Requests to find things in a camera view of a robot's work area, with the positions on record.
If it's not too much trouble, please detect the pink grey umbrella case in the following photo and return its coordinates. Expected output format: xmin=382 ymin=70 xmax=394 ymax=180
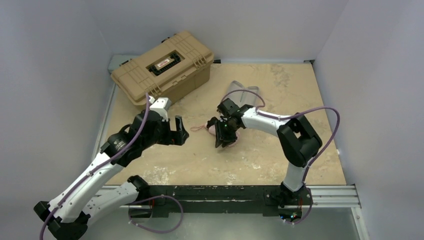
xmin=223 ymin=80 xmax=260 ymax=107

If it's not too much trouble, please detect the pink umbrella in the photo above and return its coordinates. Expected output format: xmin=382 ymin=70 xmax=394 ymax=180
xmin=190 ymin=117 xmax=240 ymax=148

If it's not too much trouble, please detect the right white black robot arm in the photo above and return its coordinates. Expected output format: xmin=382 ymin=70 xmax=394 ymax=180
xmin=206 ymin=98 xmax=323 ymax=203

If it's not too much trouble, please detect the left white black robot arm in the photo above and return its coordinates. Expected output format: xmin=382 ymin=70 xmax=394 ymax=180
xmin=33 ymin=109 xmax=189 ymax=240

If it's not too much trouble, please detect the tan plastic toolbox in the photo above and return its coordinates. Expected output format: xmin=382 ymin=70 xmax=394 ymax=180
xmin=111 ymin=31 xmax=215 ymax=106

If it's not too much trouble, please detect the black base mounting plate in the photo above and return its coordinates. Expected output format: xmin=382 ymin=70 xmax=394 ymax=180
xmin=127 ymin=175 xmax=314 ymax=222

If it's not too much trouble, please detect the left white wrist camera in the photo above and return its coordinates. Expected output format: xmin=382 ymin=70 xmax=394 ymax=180
xmin=148 ymin=96 xmax=172 ymax=122

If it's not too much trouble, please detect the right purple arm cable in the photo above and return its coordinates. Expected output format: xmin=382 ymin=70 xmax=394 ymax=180
xmin=219 ymin=89 xmax=342 ymax=186

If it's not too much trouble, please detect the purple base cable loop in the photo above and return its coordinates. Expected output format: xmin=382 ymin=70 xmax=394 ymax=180
xmin=127 ymin=194 xmax=184 ymax=234

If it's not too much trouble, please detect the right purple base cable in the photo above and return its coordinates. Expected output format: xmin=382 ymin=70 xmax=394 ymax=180
xmin=281 ymin=187 xmax=317 ymax=226

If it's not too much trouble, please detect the aluminium frame rail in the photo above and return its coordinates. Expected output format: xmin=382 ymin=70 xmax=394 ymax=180
xmin=97 ymin=185 xmax=360 ymax=225

